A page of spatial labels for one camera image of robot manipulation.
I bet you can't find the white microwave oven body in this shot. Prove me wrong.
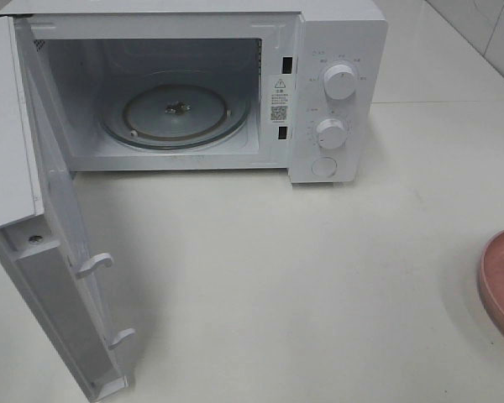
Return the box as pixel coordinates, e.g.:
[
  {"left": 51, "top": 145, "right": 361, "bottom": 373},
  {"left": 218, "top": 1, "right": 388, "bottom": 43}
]
[{"left": 0, "top": 1, "right": 388, "bottom": 184}]

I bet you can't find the white microwave door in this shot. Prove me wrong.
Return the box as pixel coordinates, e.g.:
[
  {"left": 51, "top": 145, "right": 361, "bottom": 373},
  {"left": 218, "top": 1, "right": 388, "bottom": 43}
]
[{"left": 0, "top": 16, "right": 134, "bottom": 402}]

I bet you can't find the round white door button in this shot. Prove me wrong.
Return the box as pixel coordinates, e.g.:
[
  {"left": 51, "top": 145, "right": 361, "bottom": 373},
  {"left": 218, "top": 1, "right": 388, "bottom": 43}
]
[{"left": 312, "top": 157, "right": 338, "bottom": 178}]

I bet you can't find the glass microwave turntable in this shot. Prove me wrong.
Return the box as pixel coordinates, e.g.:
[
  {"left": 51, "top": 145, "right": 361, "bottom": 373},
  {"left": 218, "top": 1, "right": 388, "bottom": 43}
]
[{"left": 98, "top": 71, "right": 258, "bottom": 151}]

